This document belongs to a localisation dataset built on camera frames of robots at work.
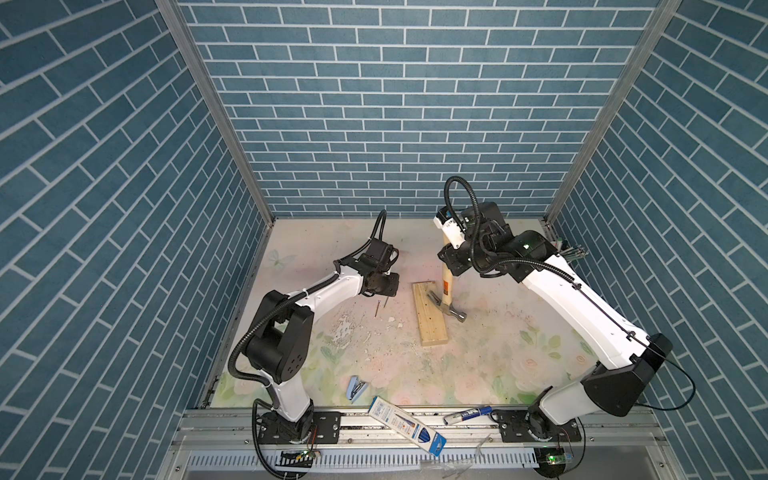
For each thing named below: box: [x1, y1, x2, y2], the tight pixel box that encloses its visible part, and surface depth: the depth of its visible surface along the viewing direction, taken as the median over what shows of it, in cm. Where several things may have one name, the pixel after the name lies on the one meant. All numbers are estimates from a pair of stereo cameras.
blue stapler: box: [346, 375, 369, 404], surface depth 80 cm
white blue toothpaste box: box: [368, 396, 447, 457], surface depth 75 cm
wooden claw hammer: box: [427, 232, 467, 323], surface depth 86 cm
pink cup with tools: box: [558, 244, 589, 262], surface depth 92 cm
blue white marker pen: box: [444, 406, 493, 425], surface depth 77 cm
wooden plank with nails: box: [412, 281, 448, 347], surface depth 91 cm
